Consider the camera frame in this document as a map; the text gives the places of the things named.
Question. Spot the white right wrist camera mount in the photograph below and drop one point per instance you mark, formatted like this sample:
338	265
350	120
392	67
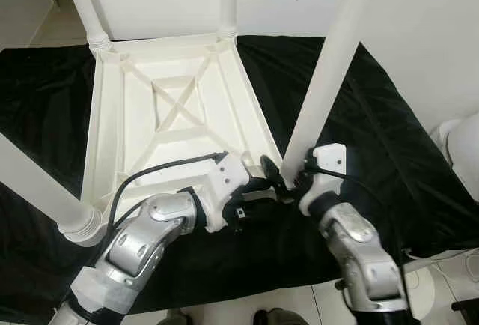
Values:
329	159

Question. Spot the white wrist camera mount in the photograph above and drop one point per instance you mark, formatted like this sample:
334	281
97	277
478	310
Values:
228	175
329	159

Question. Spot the black cloth table cover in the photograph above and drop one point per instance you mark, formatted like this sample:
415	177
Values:
419	138

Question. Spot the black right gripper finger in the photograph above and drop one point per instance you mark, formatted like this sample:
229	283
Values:
272	173

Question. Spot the white pedestal fan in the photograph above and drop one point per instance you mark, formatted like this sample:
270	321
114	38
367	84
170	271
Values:
462	145

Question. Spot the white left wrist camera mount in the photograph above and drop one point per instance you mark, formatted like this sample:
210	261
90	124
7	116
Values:
228	175

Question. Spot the grey robot foot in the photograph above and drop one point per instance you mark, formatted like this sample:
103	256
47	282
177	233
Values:
281	317
177	317

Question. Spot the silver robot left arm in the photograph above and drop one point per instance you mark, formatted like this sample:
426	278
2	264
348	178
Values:
135	250

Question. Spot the grey robot right foot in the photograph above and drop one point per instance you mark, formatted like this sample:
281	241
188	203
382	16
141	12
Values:
281	317

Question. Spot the white plastic table top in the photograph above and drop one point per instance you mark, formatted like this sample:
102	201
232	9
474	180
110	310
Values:
187	115

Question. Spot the grey robot left foot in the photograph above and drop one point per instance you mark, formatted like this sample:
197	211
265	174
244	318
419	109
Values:
177	317

